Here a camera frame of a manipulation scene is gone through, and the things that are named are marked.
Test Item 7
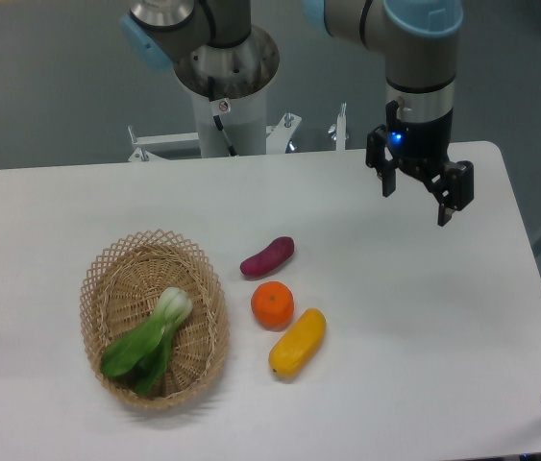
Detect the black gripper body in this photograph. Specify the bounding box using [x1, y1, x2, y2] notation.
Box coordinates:
[385, 100, 453, 179]

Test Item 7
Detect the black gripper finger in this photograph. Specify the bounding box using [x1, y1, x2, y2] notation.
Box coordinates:
[424, 160, 474, 227]
[365, 125, 397, 197]

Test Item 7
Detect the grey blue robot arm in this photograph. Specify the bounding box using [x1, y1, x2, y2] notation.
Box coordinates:
[119, 1, 474, 226]

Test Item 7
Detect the woven wicker basket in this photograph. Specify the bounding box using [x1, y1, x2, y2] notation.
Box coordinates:
[80, 230, 230, 410]

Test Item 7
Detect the green bok choy vegetable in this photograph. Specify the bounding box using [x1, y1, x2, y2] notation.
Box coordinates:
[100, 287, 193, 396]

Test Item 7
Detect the purple sweet potato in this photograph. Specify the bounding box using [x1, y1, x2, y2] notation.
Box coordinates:
[239, 236, 295, 279]

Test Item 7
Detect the orange tangerine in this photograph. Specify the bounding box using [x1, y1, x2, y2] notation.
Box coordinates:
[251, 280, 295, 330]

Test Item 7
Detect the yellow mango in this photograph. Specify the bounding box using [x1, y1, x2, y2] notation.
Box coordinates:
[268, 308, 327, 379]

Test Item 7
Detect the white metal base frame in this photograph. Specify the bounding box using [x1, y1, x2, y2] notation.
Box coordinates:
[128, 102, 349, 162]

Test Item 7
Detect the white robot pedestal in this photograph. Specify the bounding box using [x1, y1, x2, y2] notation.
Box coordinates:
[190, 89, 266, 158]

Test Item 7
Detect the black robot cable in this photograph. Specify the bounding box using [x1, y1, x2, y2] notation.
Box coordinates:
[206, 76, 238, 158]

